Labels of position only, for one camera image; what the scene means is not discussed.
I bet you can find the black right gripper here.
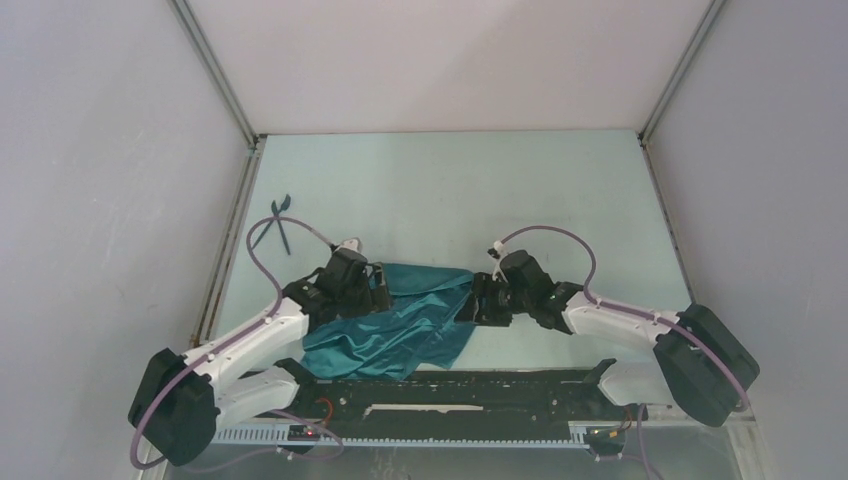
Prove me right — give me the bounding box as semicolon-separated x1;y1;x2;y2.
454;271;533;327

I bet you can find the white slotted cable duct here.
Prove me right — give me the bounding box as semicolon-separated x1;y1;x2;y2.
211;423;589;449

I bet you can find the aluminium corner post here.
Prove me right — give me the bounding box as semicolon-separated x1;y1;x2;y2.
167;0;259;149
638;0;729;147

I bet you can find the aluminium right corner post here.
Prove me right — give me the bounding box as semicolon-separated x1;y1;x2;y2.
638;0;729;147

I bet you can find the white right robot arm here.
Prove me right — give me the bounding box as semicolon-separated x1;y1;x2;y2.
455;250;760;427

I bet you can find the aluminium left side rail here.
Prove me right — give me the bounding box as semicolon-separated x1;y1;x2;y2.
188;134;268;348

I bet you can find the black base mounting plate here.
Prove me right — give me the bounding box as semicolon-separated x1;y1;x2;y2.
284;360;640;440

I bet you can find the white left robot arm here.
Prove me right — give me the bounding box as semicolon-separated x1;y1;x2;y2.
128;245;392;470

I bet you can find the teal cloth napkin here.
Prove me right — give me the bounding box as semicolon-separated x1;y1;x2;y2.
300;263;474;380

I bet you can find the aluminium left corner post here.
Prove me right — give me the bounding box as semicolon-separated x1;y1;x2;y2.
167;0;259;149

